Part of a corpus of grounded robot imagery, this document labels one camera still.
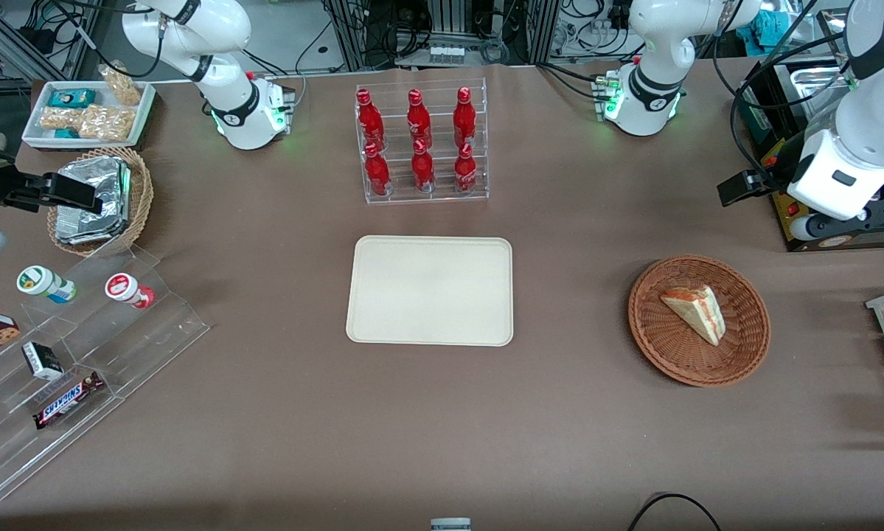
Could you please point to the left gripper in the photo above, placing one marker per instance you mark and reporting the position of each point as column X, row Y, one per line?
column 770, row 179

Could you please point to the cream rectangular tray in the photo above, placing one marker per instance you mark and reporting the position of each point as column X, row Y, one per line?
column 430, row 291

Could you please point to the red emergency stop button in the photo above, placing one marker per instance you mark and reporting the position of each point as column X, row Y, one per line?
column 772, row 153

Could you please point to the stainless steel pan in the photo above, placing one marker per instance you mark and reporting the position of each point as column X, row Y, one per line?
column 810, row 81

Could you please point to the white rectangular snack tray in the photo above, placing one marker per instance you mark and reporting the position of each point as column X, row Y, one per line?
column 36, row 136

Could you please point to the red cola bottle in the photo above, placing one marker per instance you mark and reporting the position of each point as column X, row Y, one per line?
column 464, row 118
column 369, row 118
column 465, row 171
column 377, row 173
column 418, row 118
column 422, row 171

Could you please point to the foil wrapped food pack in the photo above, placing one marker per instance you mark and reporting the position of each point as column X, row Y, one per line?
column 91, row 184

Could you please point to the clear acrylic stepped display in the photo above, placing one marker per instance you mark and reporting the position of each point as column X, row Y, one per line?
column 132, row 346

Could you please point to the clear acrylic bottle rack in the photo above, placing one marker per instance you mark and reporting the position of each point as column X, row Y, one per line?
column 442, row 198

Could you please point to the small grey device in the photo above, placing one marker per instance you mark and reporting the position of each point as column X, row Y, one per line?
column 450, row 524

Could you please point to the white power strip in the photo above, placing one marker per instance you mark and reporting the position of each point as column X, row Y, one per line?
column 446, row 54

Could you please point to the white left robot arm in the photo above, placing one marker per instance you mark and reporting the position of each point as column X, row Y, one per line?
column 655, row 37

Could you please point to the teal cloth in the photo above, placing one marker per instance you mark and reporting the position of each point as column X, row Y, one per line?
column 770, row 28

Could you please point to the red lid yogurt cup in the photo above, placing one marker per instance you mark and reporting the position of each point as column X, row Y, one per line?
column 124, row 287

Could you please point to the light tan wicker basket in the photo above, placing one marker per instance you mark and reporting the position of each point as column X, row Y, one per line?
column 141, row 195

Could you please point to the triangular sandwich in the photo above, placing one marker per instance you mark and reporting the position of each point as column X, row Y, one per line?
column 700, row 313

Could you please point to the snickers chocolate bar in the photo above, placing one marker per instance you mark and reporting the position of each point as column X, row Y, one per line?
column 67, row 400

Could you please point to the small black white box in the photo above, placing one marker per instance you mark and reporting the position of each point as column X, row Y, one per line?
column 41, row 360

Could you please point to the brown round wicker basket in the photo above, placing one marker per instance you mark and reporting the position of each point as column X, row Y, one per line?
column 670, row 346

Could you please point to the green lid yogurt cup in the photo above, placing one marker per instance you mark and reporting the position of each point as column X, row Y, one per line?
column 40, row 282

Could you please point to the small teal packet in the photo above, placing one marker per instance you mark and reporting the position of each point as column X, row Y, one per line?
column 67, row 133

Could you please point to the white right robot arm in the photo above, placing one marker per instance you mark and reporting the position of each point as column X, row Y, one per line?
column 220, row 81

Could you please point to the teal snack box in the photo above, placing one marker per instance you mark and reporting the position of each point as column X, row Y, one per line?
column 71, row 98

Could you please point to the black equipment box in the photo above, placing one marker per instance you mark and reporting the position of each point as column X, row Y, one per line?
column 770, row 122

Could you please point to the clear bag of crackers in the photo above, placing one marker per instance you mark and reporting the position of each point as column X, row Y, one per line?
column 62, row 118
column 108, row 124
column 121, row 87

